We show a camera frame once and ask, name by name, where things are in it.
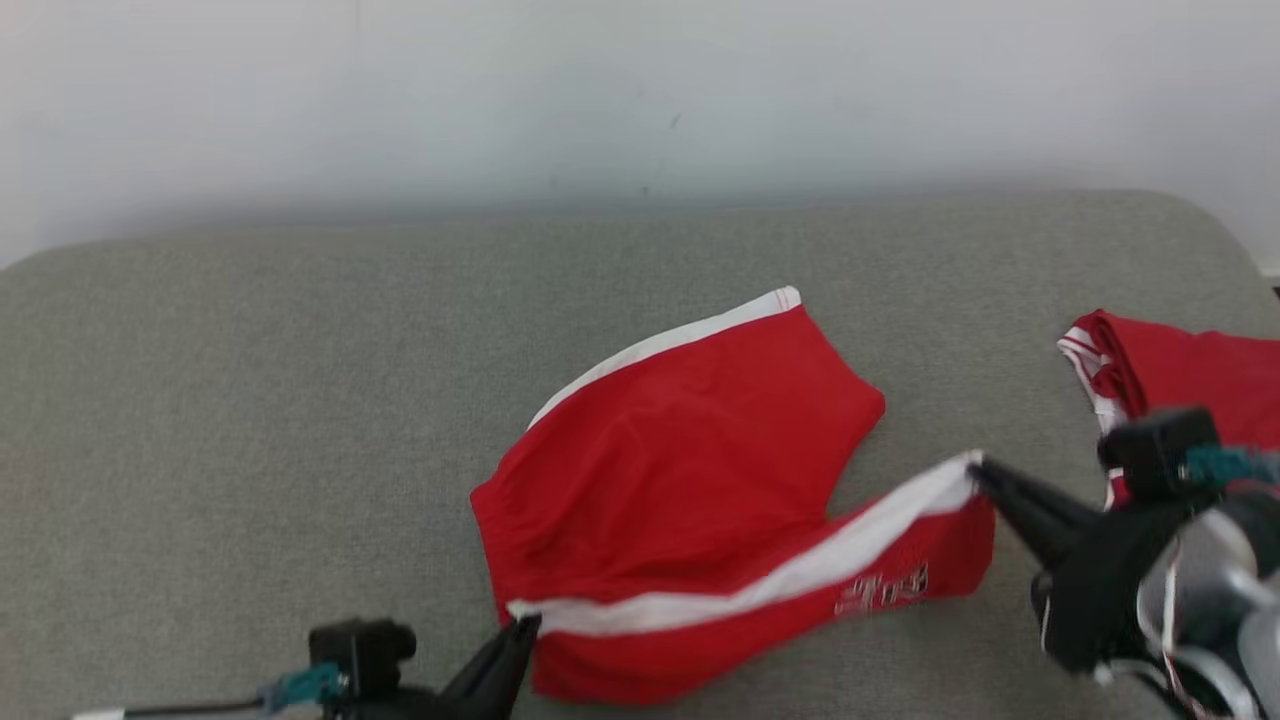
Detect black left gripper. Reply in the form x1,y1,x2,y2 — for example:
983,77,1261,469
325,614,543,720

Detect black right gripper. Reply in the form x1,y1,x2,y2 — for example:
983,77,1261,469
968,455,1193,676

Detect red white basketball jersey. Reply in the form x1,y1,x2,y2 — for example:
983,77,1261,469
1057,309,1280,511

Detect red shorts with white stripe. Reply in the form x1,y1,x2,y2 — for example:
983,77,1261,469
470,286,997,706

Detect black right cable teal connector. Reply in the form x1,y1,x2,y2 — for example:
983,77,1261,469
1180,445,1280,491

